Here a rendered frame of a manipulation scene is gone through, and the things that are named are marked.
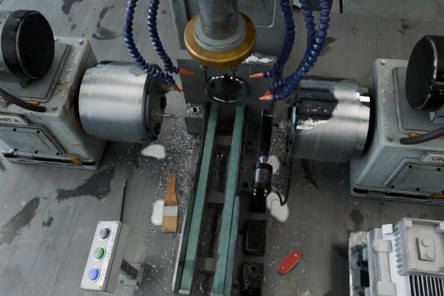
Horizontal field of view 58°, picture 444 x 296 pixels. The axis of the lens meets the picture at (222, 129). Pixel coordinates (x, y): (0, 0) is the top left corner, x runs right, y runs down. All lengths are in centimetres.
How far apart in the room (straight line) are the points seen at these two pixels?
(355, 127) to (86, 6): 135
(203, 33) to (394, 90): 55
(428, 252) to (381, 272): 12
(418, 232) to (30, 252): 113
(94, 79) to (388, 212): 100
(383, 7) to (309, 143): 214
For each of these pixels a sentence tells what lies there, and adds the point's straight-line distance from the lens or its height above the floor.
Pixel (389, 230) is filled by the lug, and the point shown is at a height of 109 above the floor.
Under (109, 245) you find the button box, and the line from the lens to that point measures 109.
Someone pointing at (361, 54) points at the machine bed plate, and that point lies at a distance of 175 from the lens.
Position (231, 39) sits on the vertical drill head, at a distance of 98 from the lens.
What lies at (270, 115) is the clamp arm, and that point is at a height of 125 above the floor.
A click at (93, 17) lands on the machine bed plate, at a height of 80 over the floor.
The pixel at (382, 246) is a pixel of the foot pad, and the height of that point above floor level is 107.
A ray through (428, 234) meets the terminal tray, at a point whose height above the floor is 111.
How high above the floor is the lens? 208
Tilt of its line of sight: 60 degrees down
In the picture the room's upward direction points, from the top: 5 degrees counter-clockwise
